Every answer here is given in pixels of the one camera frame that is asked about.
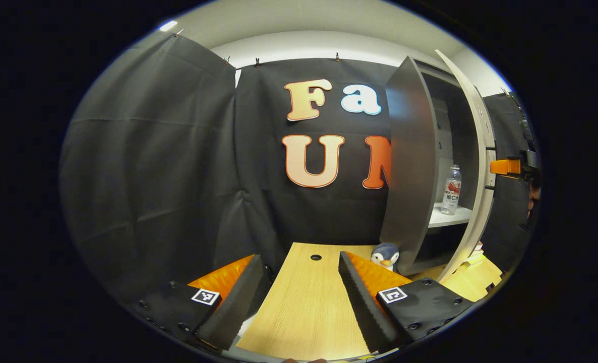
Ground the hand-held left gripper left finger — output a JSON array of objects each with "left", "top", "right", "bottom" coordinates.
[{"left": 128, "top": 254, "right": 272, "bottom": 352}]

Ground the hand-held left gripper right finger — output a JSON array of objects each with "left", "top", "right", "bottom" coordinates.
[{"left": 338, "top": 251, "right": 476, "bottom": 353}]

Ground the clear plastic bottle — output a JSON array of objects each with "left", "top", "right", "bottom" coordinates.
[{"left": 440, "top": 164, "right": 463, "bottom": 216}]

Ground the grey cabinet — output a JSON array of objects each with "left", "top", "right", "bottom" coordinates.
[{"left": 380, "top": 55, "right": 481, "bottom": 277}]

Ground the penguin plush toy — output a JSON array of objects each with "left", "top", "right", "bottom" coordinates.
[{"left": 370, "top": 242, "right": 400, "bottom": 273}]

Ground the stack of books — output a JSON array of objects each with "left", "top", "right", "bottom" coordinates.
[{"left": 461, "top": 241, "right": 486, "bottom": 267}]

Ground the black backdrop cloth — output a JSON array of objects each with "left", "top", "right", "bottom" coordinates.
[{"left": 59, "top": 33, "right": 542, "bottom": 303}]

